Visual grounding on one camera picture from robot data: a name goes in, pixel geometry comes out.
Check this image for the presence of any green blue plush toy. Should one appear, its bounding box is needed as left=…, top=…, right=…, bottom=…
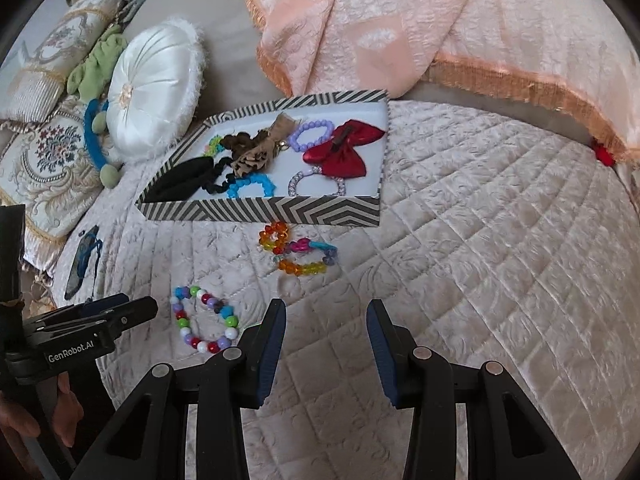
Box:
left=66, top=25, right=127, bottom=188

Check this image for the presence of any round white satin pillow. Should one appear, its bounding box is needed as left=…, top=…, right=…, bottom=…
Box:
left=106, top=18, right=205, bottom=162

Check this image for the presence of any person's left hand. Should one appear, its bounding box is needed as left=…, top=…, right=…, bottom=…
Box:
left=1, top=372, right=84, bottom=479

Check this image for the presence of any white purple braided bracelet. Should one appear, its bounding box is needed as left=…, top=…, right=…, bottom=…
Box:
left=287, top=164, right=348, bottom=200

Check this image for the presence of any black hair clip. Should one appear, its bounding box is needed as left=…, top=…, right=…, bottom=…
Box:
left=144, top=156, right=232, bottom=203

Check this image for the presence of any orange yellow transparent bead bracelet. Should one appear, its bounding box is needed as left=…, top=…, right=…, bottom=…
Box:
left=258, top=220, right=340, bottom=278

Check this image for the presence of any black scrunchie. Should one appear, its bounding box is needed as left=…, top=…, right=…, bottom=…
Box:
left=201, top=156, right=235, bottom=195

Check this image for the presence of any grey upholstered headboard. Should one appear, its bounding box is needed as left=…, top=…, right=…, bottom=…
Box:
left=125, top=0, right=283, bottom=118

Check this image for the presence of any dark phone with blue cord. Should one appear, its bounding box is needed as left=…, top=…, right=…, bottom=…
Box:
left=64, top=226, right=103, bottom=300

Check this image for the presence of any multicolour round bead bracelet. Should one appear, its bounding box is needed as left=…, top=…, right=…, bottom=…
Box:
left=169, top=285, right=241, bottom=356

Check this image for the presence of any embroidered square cream pillow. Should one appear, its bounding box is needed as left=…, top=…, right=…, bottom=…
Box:
left=1, top=96, right=103, bottom=274

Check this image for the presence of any purple bead bracelet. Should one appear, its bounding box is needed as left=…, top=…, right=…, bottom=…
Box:
left=288, top=118, right=336, bottom=154

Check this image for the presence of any peach fringed blanket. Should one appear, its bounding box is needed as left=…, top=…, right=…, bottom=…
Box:
left=246, top=0, right=639, bottom=159

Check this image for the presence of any black white striped tray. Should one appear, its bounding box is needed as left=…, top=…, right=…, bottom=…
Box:
left=136, top=90, right=390, bottom=228

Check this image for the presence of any blue bead bracelet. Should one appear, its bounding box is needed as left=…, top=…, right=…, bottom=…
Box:
left=226, top=173, right=278, bottom=201

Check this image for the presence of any red satin bow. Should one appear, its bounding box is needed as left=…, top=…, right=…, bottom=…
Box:
left=303, top=119, right=385, bottom=179

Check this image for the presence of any brown scrunchie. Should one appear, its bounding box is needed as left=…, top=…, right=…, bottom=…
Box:
left=219, top=129, right=268, bottom=160

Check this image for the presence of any cream bolster pillow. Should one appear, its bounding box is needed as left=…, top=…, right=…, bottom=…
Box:
left=1, top=0, right=122, bottom=124

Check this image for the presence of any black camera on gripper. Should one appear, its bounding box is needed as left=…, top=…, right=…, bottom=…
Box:
left=0, top=205, right=25, bottom=302

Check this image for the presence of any leopard print tan bow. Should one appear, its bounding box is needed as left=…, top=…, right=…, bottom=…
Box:
left=232, top=113, right=298, bottom=179

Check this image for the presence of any red object under blanket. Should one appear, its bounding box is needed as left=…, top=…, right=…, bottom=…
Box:
left=591, top=139, right=616, bottom=167

